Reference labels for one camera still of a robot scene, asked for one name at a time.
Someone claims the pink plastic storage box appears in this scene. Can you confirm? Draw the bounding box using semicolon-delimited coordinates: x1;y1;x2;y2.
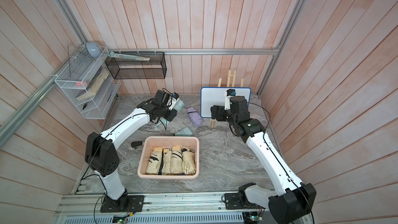
137;136;200;180

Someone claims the beige striped umbrella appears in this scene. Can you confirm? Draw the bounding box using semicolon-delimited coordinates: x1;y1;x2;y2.
171;146;183;175

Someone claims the beige umbrella black band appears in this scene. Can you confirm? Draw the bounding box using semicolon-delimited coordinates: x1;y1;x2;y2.
146;147;163;175

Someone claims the beige umbrella black stripes small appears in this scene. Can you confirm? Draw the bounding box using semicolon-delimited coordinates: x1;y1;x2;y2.
182;146;197;175

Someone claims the green umbrella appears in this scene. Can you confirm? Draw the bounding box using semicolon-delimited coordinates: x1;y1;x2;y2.
154;99;184;129
174;127;193;136

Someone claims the plain beige umbrella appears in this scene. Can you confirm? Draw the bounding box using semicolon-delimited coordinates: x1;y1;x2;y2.
162;148;172;175

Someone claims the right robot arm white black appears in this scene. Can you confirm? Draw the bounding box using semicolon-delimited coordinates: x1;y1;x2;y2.
210;96;317;224

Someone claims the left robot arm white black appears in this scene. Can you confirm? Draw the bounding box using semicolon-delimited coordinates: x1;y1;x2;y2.
85;89;181;205

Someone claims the purple folded umbrella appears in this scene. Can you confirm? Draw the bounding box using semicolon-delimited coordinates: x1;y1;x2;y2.
187;107;203;127

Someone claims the green flat item on basket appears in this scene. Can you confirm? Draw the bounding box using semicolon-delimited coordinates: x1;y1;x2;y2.
108;51;150;62

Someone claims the pink item on shelf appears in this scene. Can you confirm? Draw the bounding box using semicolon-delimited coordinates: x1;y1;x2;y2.
75;81;88;88

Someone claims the grey round speaker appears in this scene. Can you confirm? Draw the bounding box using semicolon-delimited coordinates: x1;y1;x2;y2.
85;41;102;59

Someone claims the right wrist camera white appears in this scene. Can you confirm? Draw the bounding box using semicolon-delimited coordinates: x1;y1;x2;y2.
224;89;236;111

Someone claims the whiteboard blue frame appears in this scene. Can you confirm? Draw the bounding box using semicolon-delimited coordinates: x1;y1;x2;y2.
200;87;251;118

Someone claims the black mesh wall basket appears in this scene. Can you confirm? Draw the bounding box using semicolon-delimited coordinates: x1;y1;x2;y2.
105;51;167;79

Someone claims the book on wire shelf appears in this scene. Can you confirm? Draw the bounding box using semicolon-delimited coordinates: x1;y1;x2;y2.
76;67;109;101

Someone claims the white wire shelf rack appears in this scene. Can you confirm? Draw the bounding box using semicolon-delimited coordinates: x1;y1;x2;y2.
55;45;121;119

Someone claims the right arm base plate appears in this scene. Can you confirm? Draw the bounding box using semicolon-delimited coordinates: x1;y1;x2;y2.
221;192;267;210

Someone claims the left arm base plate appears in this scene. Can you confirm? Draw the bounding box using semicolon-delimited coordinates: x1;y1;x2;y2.
100;195;145;213

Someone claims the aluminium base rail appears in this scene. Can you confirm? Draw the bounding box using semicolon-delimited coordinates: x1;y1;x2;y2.
51;191;276;224

